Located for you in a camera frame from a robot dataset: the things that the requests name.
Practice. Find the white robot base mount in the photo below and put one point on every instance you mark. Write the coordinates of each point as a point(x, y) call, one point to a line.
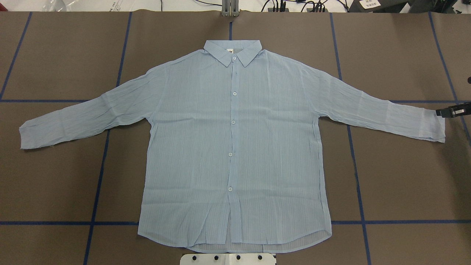
point(229, 259)

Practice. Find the light blue button-up shirt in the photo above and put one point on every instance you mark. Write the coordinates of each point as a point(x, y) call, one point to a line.
point(235, 160)

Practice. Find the aluminium frame post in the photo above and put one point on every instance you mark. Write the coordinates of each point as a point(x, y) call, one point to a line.
point(230, 8)

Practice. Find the clear plastic bag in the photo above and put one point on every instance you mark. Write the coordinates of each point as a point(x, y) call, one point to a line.
point(58, 5)

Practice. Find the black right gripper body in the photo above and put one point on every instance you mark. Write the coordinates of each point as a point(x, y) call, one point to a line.
point(451, 111)

